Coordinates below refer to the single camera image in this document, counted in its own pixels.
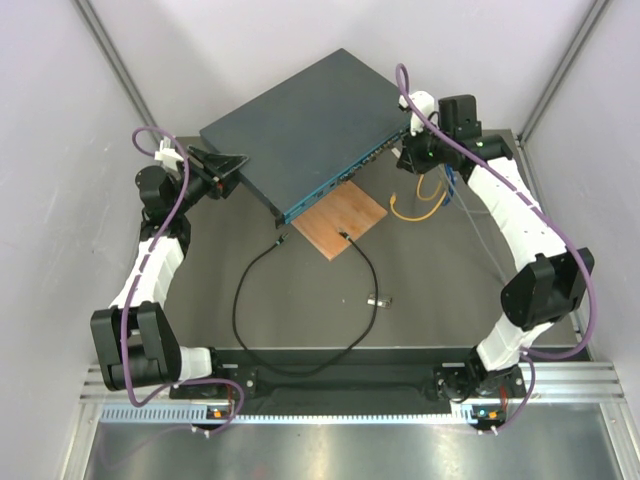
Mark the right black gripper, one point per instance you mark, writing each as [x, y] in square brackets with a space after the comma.
[408, 158]

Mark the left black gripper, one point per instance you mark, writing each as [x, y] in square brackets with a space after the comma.
[224, 165]

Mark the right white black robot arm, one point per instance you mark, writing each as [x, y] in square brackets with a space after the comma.
[549, 282]

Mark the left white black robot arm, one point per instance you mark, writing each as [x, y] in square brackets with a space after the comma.
[134, 342]

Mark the wooden board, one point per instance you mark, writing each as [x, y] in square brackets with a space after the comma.
[346, 209]

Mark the silver SFP module on table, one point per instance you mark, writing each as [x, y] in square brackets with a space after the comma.
[380, 301]

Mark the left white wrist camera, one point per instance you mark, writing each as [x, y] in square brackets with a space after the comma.
[167, 154]

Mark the dark blue network switch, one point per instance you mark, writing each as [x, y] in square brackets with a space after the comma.
[310, 133]

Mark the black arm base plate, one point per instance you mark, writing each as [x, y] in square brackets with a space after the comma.
[431, 373]

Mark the white slotted cable duct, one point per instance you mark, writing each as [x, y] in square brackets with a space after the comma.
[213, 415]

